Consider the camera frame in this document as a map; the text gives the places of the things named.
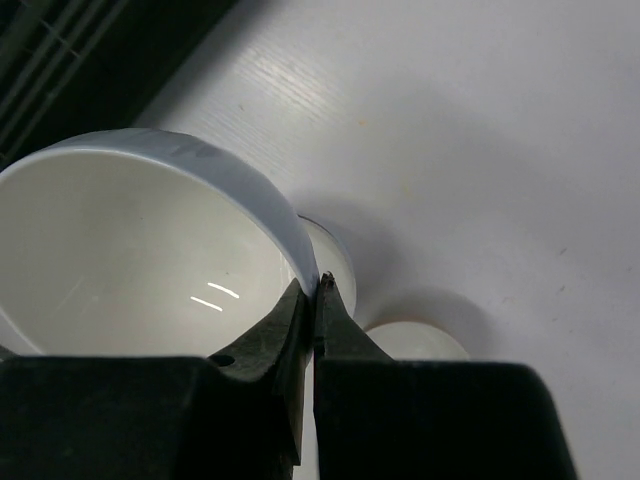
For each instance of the cream bowl middle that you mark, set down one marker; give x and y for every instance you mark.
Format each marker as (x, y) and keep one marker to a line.
(407, 340)

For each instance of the bottom stacked white bowl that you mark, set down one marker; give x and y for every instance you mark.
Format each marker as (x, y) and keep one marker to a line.
(332, 257)

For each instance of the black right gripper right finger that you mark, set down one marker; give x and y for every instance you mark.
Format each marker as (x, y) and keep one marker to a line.
(347, 406)

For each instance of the black wire dish rack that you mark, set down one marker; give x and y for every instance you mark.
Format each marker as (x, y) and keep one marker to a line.
(70, 67)

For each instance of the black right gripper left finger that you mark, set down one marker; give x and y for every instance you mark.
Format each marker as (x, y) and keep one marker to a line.
(261, 402)

